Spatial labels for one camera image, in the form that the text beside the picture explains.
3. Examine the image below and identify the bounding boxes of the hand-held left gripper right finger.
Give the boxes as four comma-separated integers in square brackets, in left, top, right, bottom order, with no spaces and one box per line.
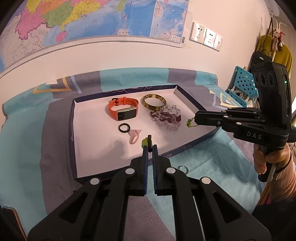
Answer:
[152,144,272,241]

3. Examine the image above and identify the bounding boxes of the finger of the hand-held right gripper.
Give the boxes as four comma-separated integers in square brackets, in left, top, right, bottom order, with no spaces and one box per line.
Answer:
[221,107,263,118]
[194,111,234,133]

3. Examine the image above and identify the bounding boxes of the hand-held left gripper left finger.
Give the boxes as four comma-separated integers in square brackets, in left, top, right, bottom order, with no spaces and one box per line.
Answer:
[27,145,149,241]

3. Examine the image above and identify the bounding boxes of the green bead bracelet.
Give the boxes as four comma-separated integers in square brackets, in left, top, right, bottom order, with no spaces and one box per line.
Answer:
[186,117,199,128]

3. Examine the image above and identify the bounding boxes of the green bead hair tie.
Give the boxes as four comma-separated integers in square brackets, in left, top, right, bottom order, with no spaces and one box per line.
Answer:
[142,134,153,149]

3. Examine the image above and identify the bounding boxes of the pink hair tie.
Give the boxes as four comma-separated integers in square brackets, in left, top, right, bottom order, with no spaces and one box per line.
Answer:
[128,128,142,145]

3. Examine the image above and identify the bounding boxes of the purple crystal bead bracelet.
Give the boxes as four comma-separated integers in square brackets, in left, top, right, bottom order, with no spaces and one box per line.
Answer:
[150,105,182,131]

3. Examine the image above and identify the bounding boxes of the black ring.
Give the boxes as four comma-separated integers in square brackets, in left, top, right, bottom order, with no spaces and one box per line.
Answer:
[118,123,131,134]

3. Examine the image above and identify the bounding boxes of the dark blue cardboard box lid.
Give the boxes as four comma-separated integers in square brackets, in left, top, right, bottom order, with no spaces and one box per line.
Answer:
[69,85,221,186]

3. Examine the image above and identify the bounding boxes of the amber bangle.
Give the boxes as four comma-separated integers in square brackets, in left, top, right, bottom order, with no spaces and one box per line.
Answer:
[142,94,167,110]

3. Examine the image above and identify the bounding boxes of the orange smart band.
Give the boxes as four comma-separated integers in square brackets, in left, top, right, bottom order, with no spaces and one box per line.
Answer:
[108,97,139,121]

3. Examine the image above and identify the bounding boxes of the person's right forearm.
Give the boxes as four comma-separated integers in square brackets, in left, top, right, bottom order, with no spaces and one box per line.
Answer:
[261,151,296,207]

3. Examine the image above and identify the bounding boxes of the person's right hand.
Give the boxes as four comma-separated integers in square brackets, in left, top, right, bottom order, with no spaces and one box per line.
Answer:
[253,141,292,175]

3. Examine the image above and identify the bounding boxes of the blue perforated plastic chair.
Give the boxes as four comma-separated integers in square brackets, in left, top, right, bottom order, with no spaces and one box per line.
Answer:
[225,66,259,108]

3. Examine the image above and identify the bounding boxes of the black bag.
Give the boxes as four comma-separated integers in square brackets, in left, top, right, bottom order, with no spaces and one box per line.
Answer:
[250,51,272,70]

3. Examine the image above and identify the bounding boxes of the yellow garment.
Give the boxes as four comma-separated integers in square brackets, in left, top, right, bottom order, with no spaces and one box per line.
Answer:
[255,35,293,72]

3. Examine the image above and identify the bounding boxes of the pink plush toy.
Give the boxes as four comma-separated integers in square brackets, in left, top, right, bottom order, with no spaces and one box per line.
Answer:
[272,29,284,51]

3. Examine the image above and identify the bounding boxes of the teal grey printed blanket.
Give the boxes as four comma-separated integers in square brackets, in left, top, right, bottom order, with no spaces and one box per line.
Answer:
[0,67,273,241]

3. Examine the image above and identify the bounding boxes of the dark cloth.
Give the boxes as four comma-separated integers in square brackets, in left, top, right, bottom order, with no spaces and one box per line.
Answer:
[251,197,296,241]

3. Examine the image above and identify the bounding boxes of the wooden board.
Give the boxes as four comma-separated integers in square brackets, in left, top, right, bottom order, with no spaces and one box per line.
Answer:
[2,206,25,240]

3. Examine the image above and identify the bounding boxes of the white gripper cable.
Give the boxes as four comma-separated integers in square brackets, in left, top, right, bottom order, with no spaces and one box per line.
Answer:
[261,164,277,205]

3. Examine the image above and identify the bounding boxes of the white wall socket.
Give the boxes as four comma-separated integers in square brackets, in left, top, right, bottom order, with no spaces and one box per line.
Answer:
[203,28,218,48]
[190,22,206,43]

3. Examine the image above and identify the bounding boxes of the colourful wall map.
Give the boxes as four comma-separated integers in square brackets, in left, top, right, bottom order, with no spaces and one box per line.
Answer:
[0,0,189,72]

